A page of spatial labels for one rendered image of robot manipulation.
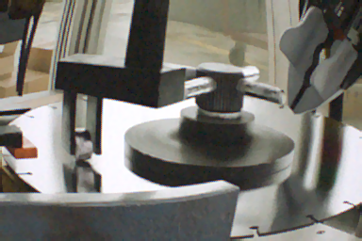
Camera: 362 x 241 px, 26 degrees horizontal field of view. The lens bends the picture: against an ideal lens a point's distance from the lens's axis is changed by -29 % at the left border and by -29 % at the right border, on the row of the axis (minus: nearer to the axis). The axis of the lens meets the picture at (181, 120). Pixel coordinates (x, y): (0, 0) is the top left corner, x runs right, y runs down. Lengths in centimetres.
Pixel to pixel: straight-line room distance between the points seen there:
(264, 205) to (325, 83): 13
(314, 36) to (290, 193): 15
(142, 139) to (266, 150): 8
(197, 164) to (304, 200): 9
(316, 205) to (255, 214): 4
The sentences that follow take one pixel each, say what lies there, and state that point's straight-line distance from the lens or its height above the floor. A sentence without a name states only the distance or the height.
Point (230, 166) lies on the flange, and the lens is 60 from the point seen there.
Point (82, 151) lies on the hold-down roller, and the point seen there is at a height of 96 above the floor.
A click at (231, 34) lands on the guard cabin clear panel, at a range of 140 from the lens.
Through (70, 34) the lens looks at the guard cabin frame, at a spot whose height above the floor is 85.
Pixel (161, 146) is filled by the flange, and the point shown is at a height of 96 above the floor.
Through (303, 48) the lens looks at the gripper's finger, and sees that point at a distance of 67.
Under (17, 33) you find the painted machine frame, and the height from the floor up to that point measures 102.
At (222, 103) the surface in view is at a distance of 63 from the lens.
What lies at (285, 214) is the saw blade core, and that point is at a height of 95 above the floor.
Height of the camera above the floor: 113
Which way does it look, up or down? 14 degrees down
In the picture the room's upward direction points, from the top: 4 degrees clockwise
